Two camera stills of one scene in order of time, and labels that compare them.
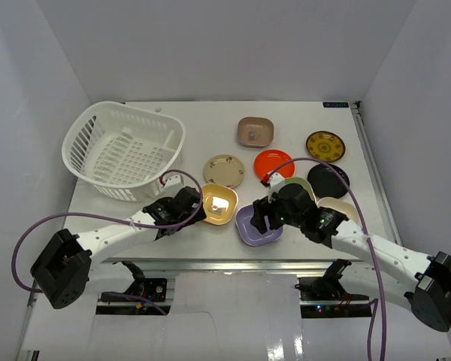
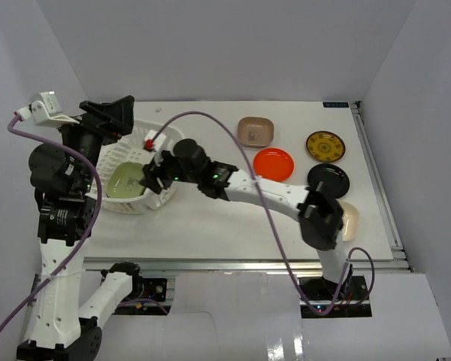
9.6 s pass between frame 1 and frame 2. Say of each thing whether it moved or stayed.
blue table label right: stayed
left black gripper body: moved
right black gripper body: moved
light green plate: moved
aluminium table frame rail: stayed
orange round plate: stayed
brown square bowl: stayed
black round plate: stayed
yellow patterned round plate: stayed
